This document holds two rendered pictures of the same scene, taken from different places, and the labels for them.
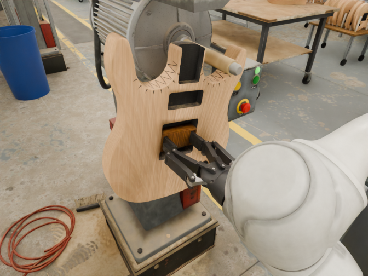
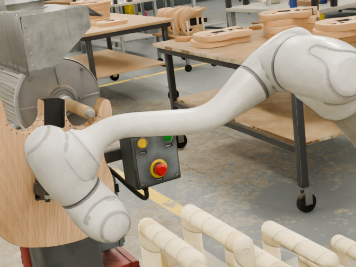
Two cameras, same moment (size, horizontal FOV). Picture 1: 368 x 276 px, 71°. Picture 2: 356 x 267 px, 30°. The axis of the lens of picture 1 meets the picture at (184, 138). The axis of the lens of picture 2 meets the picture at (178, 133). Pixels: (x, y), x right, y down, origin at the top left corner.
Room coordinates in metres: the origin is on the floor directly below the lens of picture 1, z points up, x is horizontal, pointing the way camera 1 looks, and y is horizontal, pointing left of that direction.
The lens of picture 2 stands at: (-1.13, -0.52, 1.64)
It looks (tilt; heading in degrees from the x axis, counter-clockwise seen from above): 16 degrees down; 6
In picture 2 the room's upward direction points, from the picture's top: 7 degrees counter-clockwise
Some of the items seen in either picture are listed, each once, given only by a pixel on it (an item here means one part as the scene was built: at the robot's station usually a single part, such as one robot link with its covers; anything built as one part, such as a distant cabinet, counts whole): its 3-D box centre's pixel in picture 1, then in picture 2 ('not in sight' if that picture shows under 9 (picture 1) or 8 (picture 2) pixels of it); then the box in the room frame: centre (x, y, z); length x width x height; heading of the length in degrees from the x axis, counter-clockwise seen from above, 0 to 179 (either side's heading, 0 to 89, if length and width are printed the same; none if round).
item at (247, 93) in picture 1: (217, 91); (134, 157); (0.93, -0.13, 0.99); 0.24 x 0.21 x 0.26; 33
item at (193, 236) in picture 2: not in sight; (193, 238); (-0.07, -0.40, 1.15); 0.03 x 0.03 x 0.09
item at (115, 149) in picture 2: not in sight; (116, 153); (0.89, -0.08, 1.02); 0.19 x 0.04 x 0.04; 123
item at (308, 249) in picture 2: not in sight; (297, 243); (-0.06, -0.58, 1.12); 0.20 x 0.03 x 0.03; 32
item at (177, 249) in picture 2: not in sight; (170, 243); (-0.19, -0.38, 1.20); 0.20 x 0.03 x 0.03; 32
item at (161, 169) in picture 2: (243, 107); (159, 169); (0.83, -0.22, 0.98); 0.04 x 0.04 x 0.04; 33
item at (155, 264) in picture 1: (157, 223); not in sight; (0.92, 0.16, 0.12); 0.61 x 0.51 x 0.25; 123
